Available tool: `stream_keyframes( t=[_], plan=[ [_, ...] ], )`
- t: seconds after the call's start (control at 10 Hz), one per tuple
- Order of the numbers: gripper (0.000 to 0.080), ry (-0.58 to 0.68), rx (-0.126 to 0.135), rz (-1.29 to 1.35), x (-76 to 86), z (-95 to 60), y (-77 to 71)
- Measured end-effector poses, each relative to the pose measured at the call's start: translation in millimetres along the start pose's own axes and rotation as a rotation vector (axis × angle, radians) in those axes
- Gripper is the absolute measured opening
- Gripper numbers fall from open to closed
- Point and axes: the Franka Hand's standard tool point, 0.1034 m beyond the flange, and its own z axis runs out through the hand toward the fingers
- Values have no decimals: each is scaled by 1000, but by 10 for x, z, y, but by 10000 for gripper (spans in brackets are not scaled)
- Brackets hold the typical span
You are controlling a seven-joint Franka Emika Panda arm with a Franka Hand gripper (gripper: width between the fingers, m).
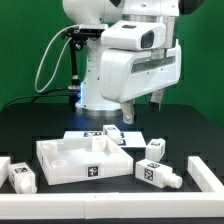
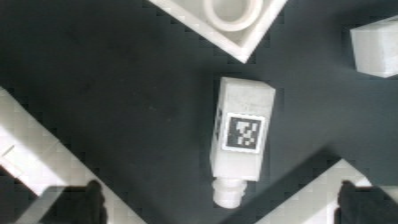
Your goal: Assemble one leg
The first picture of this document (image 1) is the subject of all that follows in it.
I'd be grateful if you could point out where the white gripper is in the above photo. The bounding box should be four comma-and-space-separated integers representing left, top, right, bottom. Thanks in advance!
99, 42, 181, 123

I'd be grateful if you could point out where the white square tabletop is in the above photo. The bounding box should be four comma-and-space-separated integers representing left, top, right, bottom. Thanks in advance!
36, 135, 133, 185

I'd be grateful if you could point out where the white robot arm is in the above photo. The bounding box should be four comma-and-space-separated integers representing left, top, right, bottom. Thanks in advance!
62, 0, 205, 124

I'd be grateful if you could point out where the white tag paper sheet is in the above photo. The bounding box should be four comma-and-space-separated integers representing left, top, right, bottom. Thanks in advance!
64, 131, 146, 148

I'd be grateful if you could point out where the white U-shaped fence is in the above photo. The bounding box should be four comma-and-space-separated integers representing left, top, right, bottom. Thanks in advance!
0, 155, 224, 220

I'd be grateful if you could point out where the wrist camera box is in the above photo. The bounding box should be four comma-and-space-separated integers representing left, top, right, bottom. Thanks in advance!
101, 20, 166, 51

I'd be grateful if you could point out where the black cable on table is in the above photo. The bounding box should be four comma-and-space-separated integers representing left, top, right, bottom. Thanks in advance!
1, 87, 73, 111

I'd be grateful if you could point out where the black camera on stand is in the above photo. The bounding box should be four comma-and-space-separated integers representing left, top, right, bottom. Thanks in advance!
61, 24, 109, 116

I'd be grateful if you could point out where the grey camera cable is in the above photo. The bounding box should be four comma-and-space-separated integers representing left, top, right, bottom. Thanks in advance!
34, 24, 78, 94

